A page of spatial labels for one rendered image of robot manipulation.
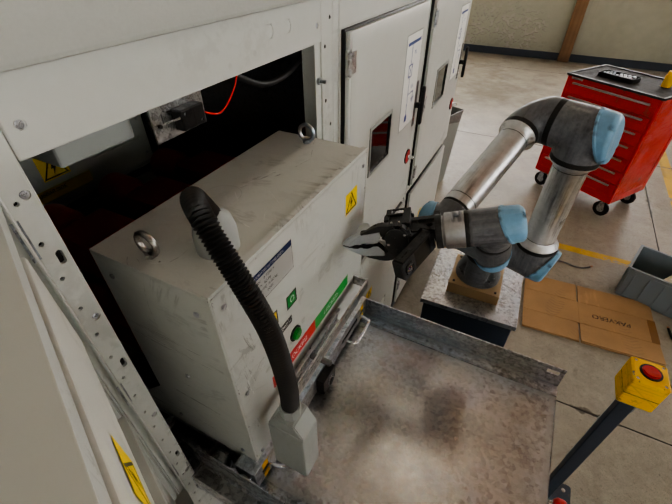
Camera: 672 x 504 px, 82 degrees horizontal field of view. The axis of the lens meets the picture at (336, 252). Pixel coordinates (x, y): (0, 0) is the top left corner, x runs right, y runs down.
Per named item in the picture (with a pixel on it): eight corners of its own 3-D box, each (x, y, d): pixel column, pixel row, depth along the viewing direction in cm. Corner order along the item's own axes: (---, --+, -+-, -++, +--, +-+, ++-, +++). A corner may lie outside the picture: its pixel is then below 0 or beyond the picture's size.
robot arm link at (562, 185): (510, 251, 133) (572, 90, 96) (554, 273, 125) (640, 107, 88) (492, 269, 127) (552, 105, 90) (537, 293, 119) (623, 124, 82)
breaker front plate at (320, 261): (361, 307, 111) (371, 151, 81) (263, 466, 78) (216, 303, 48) (357, 305, 112) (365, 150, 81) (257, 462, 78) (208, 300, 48)
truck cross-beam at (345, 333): (365, 311, 116) (366, 297, 112) (258, 488, 79) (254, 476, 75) (350, 305, 118) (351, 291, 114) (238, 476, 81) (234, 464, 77)
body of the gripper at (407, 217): (390, 236, 89) (444, 231, 85) (386, 261, 82) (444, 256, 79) (383, 209, 84) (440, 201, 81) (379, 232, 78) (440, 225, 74)
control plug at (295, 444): (319, 454, 76) (317, 408, 64) (307, 478, 72) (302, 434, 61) (286, 436, 78) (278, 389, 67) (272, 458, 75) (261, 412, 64)
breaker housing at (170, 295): (359, 304, 112) (368, 146, 81) (257, 466, 78) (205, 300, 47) (221, 253, 130) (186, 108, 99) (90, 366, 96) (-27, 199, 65)
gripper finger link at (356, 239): (346, 232, 88) (386, 227, 85) (341, 248, 84) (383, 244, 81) (343, 221, 87) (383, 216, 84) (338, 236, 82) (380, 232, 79)
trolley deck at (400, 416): (550, 387, 105) (558, 375, 101) (521, 699, 62) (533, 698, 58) (329, 303, 129) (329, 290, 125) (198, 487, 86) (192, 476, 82)
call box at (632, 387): (648, 388, 103) (669, 366, 97) (651, 414, 98) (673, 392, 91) (613, 376, 106) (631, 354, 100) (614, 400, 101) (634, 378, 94)
